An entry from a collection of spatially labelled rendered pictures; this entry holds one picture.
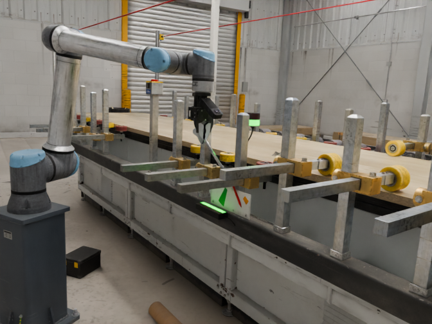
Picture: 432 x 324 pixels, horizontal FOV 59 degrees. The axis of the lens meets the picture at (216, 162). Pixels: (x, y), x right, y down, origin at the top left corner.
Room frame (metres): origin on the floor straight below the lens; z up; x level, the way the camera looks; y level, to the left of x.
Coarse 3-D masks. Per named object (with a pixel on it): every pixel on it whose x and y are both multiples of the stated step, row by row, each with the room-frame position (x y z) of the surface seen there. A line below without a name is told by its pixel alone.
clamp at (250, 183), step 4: (244, 180) 1.46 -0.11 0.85; (248, 180) 1.44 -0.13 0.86; (252, 180) 1.44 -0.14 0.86; (256, 180) 1.46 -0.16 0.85; (244, 184) 1.46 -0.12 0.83; (248, 184) 1.44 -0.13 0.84; (252, 184) 1.44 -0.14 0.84; (256, 184) 1.46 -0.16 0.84; (248, 188) 1.44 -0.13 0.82; (252, 188) 1.44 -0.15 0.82
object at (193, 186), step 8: (264, 176) 1.53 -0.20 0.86; (184, 184) 1.30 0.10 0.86; (192, 184) 1.32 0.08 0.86; (200, 184) 1.34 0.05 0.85; (208, 184) 1.36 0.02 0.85; (216, 184) 1.38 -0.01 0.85; (224, 184) 1.41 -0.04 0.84; (232, 184) 1.43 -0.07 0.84; (240, 184) 1.45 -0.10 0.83; (184, 192) 1.30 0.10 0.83
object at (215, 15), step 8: (216, 0) 3.34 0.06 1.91; (216, 8) 3.34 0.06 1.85; (216, 16) 3.35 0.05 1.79; (216, 24) 3.35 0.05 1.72; (216, 32) 3.35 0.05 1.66; (216, 40) 3.35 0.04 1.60; (216, 48) 3.36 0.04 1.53; (216, 56) 3.36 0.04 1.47; (216, 64) 3.36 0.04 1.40; (216, 72) 3.36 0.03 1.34; (208, 96) 3.36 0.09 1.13
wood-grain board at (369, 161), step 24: (120, 120) 3.26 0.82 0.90; (144, 120) 3.37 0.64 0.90; (168, 120) 3.49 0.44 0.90; (192, 144) 2.07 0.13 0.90; (216, 144) 2.08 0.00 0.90; (264, 144) 2.17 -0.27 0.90; (312, 144) 2.27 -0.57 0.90; (360, 168) 1.55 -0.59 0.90; (408, 168) 1.60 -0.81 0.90; (384, 192) 1.18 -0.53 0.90; (408, 192) 1.18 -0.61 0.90
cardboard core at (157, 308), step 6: (150, 306) 1.83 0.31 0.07; (156, 306) 1.82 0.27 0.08; (162, 306) 1.82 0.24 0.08; (150, 312) 1.81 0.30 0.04; (156, 312) 1.78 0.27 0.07; (162, 312) 1.76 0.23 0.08; (168, 312) 1.76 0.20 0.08; (156, 318) 1.76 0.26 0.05; (162, 318) 1.73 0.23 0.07; (168, 318) 1.72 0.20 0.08; (174, 318) 1.72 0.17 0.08
